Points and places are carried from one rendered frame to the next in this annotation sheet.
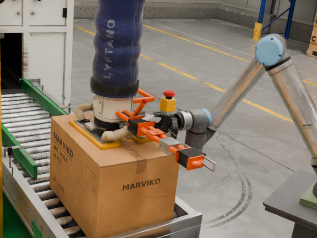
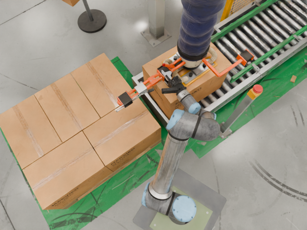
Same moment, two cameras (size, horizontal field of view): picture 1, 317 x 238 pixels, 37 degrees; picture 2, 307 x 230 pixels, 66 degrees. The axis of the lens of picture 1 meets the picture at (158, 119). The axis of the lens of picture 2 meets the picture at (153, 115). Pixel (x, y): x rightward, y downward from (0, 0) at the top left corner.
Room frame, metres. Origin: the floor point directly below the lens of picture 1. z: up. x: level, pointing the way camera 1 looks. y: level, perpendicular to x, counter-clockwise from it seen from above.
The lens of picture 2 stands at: (1.86, -0.82, 2.59)
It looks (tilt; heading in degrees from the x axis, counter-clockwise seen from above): 69 degrees down; 94
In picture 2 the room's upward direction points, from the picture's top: 5 degrees counter-clockwise
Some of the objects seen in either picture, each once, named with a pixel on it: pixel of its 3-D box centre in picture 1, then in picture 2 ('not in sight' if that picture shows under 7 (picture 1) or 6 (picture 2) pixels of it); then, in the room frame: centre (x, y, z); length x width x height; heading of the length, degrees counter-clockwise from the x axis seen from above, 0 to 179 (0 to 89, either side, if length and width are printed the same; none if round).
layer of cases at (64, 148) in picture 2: not in sight; (83, 128); (1.10, -0.12, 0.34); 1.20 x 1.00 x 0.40; 36
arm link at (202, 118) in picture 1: (196, 119); (190, 104); (2.07, -0.18, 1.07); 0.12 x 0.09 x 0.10; 126
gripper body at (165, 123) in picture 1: (166, 122); (176, 86); (1.98, -0.04, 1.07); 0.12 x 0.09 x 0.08; 126
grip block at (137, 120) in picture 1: (141, 125); (164, 72); (1.90, 0.07, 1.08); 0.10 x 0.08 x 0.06; 127
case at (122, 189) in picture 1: (109, 170); (184, 77); (2.08, 0.21, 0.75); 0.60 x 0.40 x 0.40; 34
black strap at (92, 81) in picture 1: (115, 83); (193, 45); (2.10, 0.22, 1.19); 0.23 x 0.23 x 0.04
